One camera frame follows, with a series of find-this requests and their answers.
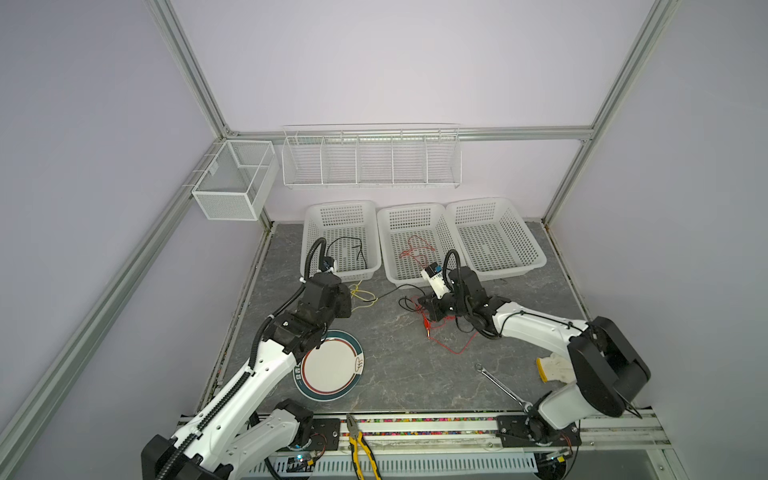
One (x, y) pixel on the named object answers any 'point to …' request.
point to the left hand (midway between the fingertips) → (341, 294)
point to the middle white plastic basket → (413, 237)
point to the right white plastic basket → (495, 239)
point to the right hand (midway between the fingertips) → (420, 301)
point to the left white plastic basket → (350, 233)
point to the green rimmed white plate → (333, 370)
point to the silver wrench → (522, 403)
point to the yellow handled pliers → (357, 438)
